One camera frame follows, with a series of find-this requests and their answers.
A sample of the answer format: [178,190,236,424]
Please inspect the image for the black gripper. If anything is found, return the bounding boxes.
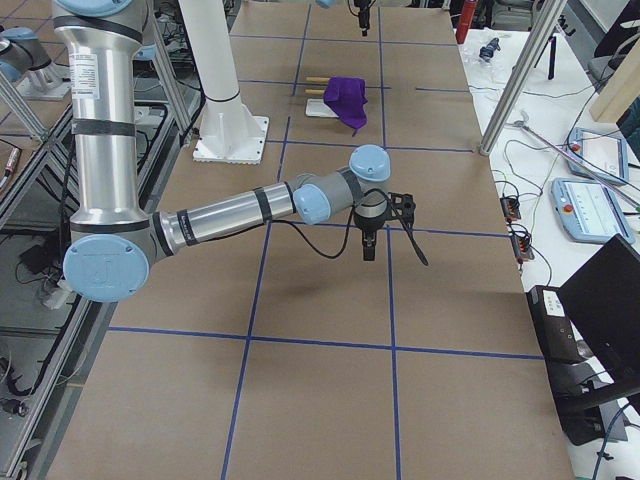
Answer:
[353,0,373,36]
[354,213,388,261]

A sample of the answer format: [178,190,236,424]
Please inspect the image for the purple microfiber towel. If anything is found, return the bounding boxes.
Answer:
[323,77,368,136]

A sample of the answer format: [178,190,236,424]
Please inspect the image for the white wooden towel rack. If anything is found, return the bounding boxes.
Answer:
[305,76,338,118]

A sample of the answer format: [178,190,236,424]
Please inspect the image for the red cylinder tube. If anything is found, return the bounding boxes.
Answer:
[455,0,477,45]

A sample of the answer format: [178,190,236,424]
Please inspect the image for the black tripod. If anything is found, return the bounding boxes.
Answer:
[534,34,557,80]

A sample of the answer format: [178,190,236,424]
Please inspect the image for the metal reacher grabber tool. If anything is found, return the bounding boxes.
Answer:
[510,115,639,215]

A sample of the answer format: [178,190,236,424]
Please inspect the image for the black computer box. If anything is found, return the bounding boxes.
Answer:
[526,285,584,365]

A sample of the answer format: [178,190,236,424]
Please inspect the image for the lower blue teach pendant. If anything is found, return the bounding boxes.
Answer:
[551,178,635,244]

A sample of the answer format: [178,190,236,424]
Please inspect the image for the blue teach pendant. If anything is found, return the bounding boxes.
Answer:
[567,127,629,185]
[551,178,635,244]

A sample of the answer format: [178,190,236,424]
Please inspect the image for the black monitor on stand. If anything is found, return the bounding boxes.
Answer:
[552,232,640,449]

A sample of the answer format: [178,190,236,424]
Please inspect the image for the upper blue teach pendant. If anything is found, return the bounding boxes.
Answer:
[567,127,629,185]

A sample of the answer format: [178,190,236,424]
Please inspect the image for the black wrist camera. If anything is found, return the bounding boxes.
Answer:
[388,192,416,229]

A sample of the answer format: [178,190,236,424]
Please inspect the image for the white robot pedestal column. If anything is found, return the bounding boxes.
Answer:
[182,1,269,164]

